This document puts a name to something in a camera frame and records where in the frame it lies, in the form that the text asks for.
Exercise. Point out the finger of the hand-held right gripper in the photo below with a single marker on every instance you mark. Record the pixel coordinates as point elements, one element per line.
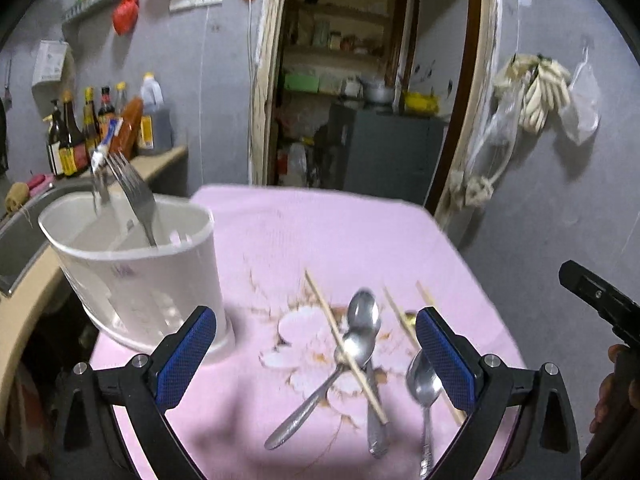
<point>595,295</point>

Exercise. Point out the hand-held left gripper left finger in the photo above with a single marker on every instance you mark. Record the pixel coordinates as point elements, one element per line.
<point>185,357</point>

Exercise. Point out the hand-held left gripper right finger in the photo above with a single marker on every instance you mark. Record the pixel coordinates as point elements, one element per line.
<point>445,360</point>

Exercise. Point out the white plastic utensil holder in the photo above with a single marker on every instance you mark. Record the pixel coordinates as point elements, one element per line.
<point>150,280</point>

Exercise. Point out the person's right hand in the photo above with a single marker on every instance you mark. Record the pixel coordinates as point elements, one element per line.
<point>602,400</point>

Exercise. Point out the knotted white cloth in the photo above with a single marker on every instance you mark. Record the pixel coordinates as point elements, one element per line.
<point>472,187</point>

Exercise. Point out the large steel fork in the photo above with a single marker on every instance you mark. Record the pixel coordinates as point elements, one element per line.
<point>140,200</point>

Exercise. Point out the pink floral tablecloth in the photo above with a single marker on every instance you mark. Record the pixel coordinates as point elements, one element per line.
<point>300,240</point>

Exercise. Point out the empty clear plastic bag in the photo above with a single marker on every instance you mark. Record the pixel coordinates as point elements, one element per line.
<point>580,110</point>

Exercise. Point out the long clear plastic bag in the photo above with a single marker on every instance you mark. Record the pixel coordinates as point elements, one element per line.
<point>495,135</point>

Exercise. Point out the steel kitchen sink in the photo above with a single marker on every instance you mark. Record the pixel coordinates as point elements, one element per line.
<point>20,255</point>

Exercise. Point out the dark grey cabinet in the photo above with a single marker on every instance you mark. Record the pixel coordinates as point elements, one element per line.
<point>390,155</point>

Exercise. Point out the white hanging gloves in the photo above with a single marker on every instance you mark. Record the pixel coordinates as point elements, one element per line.
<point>537,90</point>

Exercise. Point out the white plastic canister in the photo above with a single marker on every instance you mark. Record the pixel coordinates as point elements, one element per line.
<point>295,162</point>

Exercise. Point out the white blue packet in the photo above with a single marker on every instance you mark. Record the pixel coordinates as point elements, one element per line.
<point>106,147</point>

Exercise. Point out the pink soap dish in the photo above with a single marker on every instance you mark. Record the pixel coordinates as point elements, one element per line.
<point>40,182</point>

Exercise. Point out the loofah sponge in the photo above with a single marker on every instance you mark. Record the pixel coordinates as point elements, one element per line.
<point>16,197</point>

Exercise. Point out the orange brown packet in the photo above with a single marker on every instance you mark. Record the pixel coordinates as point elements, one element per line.
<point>127,127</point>

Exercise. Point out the large dark liquid jug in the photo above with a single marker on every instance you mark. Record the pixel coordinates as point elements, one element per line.
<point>155,120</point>

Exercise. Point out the brown cap sauce bottle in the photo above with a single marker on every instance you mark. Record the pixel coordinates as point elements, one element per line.
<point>74,145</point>

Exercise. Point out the dark pump bottle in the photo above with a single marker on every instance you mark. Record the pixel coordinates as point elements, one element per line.
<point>56,150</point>

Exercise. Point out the yellow cap sauce bottle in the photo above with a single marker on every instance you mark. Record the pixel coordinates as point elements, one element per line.
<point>91,120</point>

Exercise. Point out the yellow container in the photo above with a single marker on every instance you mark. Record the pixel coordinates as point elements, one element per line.
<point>421,102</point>

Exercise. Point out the red cap sauce bottle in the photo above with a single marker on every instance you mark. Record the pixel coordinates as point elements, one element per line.
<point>106,107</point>

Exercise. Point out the clear glass bottle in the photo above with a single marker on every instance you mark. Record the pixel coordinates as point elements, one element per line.
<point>121,97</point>

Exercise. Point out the steel pot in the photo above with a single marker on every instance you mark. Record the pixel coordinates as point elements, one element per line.
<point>376,94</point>

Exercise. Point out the green box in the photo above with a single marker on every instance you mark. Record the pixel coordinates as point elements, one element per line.
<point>302,82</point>

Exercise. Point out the wooden shelves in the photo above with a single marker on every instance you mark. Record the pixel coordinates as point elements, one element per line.
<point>345,52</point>

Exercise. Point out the red plastic bag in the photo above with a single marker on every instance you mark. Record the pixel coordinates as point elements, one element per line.
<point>125,12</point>

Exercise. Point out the beige door frame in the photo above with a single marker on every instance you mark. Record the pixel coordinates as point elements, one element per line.
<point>265,85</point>

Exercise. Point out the white paper wall box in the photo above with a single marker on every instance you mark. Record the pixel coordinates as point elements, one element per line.
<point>50,62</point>

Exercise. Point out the grey wall shelf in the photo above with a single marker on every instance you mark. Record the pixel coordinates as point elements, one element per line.
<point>90,7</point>

